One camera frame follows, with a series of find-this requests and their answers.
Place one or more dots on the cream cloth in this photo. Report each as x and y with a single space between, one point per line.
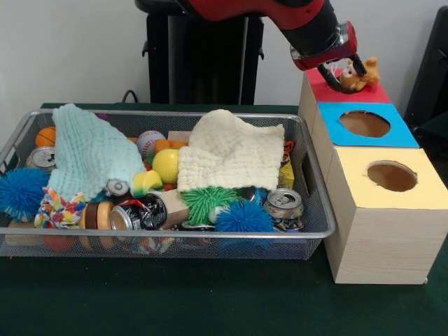
227 154

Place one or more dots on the white baseball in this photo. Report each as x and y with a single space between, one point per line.
150 141

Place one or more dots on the blue spiky rubber ball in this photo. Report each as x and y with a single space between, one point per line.
21 194
245 217

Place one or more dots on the brown monkey plush toy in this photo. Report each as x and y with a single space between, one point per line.
370 75

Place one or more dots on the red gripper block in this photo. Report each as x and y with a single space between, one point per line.
329 57

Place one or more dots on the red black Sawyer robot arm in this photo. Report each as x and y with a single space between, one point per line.
297 24

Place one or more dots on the silver mesh bin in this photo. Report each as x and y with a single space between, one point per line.
245 245

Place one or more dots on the wooden box with three holes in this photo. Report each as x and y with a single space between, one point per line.
385 227

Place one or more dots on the yellow plastic ball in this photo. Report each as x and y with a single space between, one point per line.
166 164

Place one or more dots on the green spiky rubber ball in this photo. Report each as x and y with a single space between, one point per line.
203 203

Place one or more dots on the light blue cloth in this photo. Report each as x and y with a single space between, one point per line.
91 150

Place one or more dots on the crushed silver can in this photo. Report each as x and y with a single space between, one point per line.
283 206

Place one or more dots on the crushed black can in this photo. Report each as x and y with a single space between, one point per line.
140 213

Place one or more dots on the black chair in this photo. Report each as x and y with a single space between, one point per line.
428 70

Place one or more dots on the dark green table cloth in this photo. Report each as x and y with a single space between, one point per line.
434 129
175 301

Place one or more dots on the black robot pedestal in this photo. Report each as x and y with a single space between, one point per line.
210 63

